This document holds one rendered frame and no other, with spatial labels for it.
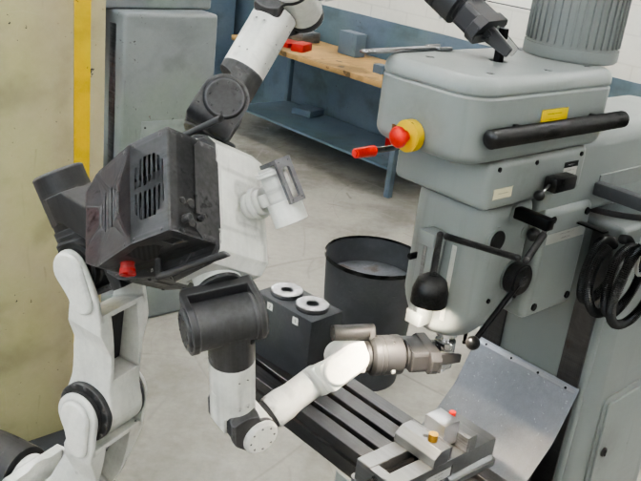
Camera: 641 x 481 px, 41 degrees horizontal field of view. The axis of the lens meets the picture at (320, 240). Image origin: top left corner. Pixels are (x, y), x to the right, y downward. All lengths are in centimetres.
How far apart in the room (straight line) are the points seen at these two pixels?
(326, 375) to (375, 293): 205
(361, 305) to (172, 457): 106
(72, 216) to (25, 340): 160
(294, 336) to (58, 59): 135
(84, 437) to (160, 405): 189
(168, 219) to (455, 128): 53
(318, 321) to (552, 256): 66
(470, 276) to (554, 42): 51
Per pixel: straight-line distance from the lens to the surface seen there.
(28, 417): 358
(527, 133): 158
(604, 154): 197
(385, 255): 422
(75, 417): 200
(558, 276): 197
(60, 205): 185
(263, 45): 175
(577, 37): 184
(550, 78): 167
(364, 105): 794
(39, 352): 345
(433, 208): 175
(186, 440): 367
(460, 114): 153
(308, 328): 223
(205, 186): 157
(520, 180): 170
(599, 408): 228
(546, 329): 223
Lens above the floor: 215
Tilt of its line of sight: 22 degrees down
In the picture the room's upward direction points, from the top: 7 degrees clockwise
